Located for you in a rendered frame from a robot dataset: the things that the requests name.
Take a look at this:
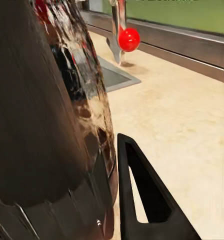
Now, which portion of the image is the electric kettle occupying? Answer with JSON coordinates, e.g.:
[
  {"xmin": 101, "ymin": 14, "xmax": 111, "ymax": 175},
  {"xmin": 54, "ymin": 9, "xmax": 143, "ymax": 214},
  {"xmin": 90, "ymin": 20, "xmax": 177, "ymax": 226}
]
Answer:
[{"xmin": 0, "ymin": 0, "xmax": 119, "ymax": 240}]

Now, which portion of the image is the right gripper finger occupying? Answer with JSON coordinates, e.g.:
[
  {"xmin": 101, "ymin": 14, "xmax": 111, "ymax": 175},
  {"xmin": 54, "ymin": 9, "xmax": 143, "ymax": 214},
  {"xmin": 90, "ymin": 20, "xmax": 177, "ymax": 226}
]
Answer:
[{"xmin": 117, "ymin": 133, "xmax": 202, "ymax": 240}]

